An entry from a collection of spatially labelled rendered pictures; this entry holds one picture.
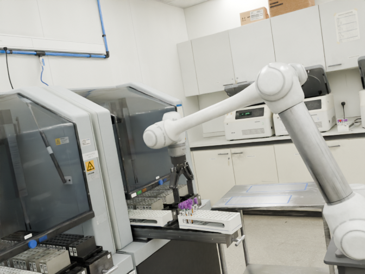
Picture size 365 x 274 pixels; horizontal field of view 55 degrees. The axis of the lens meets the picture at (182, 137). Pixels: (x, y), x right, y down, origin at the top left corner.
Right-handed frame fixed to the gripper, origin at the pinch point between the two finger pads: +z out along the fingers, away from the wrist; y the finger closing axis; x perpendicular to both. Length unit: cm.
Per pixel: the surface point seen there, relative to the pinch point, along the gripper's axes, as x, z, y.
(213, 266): 21, 67, 56
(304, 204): -50, 14, 30
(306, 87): -10, -41, 271
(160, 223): 13.8, 13.4, -4.6
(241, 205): -17.4, 14.1, 28.5
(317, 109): -26, -18, 231
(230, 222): -26.9, 9.2, -9.0
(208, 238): -13.6, 18.3, -6.4
